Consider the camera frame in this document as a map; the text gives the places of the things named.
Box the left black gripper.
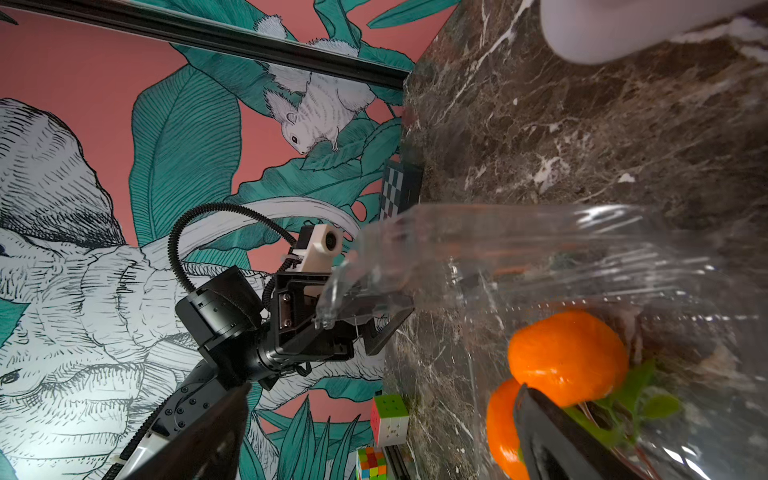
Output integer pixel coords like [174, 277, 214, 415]
[126, 271, 415, 479]

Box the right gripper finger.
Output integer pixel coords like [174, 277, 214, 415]
[514, 385, 639, 480]

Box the orange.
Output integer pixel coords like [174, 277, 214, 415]
[486, 379, 529, 480]
[507, 310, 629, 407]

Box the clear container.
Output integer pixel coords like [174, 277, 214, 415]
[317, 204, 767, 479]

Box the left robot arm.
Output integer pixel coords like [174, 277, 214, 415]
[105, 267, 414, 479]

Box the red cube on table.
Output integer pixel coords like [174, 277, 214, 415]
[370, 394, 410, 448]

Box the black white checkerboard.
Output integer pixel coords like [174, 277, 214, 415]
[379, 160, 423, 220]

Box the white plastic basket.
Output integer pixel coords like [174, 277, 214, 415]
[540, 0, 760, 65]

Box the colourful cube on rail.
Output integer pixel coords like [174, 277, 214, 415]
[355, 447, 390, 480]

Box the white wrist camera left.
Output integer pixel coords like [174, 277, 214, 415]
[292, 224, 343, 274]

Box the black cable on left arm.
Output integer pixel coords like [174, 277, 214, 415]
[166, 202, 299, 295]

